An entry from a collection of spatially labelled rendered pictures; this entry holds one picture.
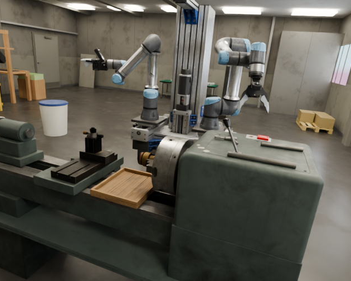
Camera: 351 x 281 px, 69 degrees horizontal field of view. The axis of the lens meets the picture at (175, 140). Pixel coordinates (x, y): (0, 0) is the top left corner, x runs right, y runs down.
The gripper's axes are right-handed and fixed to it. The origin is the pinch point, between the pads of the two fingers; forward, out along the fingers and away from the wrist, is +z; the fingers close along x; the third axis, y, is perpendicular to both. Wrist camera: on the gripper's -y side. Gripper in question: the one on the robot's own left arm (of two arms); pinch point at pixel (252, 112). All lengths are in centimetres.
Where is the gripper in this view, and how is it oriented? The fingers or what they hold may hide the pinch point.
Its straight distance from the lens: 137.4
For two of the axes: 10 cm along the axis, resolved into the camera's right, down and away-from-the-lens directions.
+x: -9.9, -0.8, 1.5
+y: 1.5, -0.4, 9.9
